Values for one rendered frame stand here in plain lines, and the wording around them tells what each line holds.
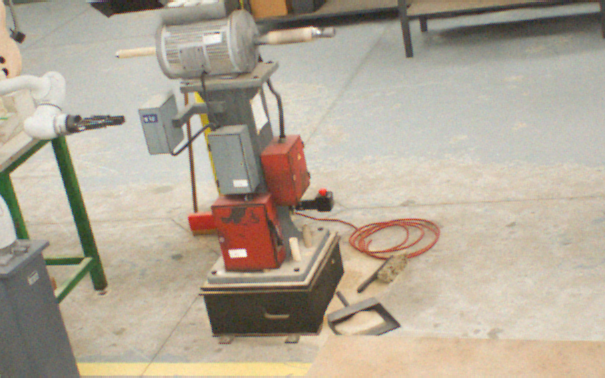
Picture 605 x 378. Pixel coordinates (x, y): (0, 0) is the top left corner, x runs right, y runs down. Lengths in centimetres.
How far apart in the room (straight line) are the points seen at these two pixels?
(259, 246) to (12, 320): 104
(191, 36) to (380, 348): 202
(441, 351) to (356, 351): 22
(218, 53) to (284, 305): 111
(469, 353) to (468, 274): 227
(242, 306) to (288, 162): 68
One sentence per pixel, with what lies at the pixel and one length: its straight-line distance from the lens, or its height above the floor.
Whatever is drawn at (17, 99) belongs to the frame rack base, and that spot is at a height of 107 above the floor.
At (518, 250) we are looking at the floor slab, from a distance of 521.
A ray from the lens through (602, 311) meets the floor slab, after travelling 468.
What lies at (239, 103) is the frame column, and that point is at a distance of 455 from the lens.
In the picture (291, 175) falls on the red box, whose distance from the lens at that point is 461.
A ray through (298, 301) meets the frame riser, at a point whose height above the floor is 17.
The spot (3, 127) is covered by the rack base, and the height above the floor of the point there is 100.
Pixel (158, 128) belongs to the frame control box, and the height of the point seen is 103.
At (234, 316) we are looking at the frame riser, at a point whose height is 10.
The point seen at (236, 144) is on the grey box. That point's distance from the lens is 451.
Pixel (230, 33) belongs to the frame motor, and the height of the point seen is 132.
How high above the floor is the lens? 240
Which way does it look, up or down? 23 degrees down
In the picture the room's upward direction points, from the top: 12 degrees counter-clockwise
